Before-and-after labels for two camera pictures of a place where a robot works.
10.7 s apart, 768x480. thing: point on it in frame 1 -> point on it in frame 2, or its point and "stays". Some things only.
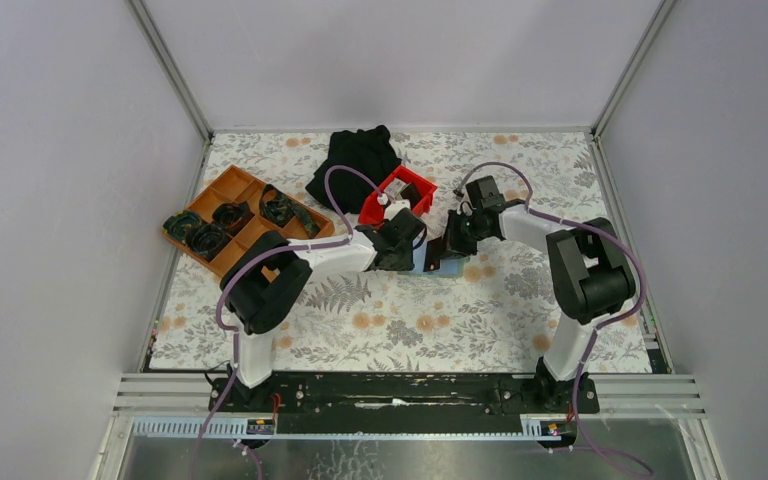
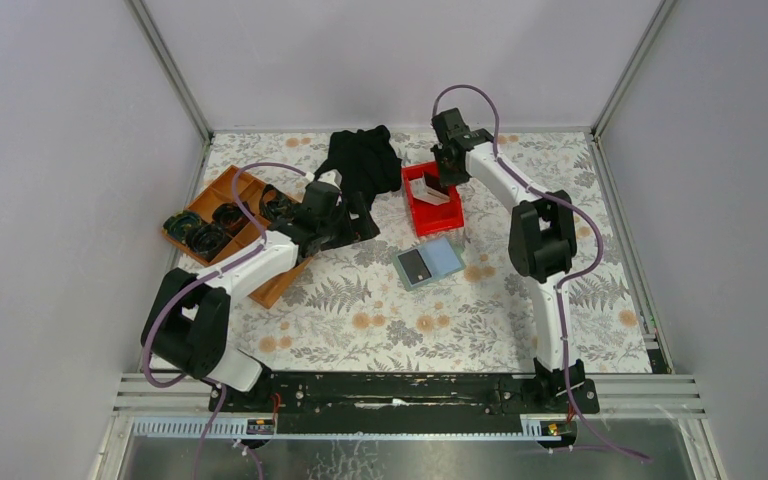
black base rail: (403, 394) stays
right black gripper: (450, 243) -> (447, 179)
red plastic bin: (373, 213) -> (429, 219)
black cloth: (369, 150) stays
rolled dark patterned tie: (177, 225) stays
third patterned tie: (278, 208) stays
